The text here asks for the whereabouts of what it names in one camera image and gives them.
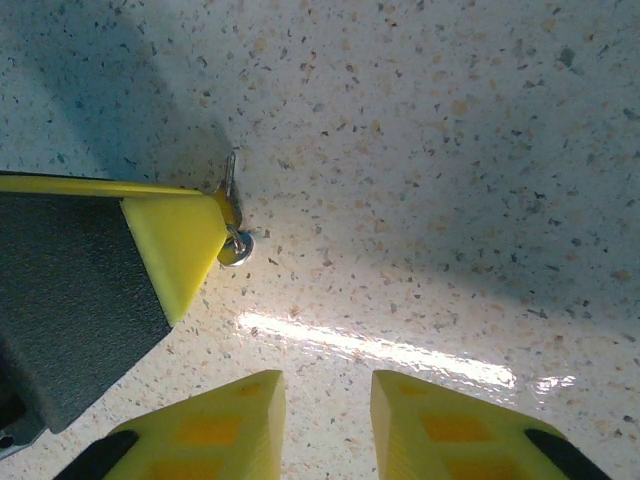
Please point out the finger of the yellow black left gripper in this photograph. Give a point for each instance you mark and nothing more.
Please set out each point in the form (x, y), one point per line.
(85, 280)

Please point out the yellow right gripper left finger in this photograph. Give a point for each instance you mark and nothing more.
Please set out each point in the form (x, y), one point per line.
(220, 430)

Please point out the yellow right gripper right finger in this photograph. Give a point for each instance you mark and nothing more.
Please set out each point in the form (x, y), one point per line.
(450, 430)

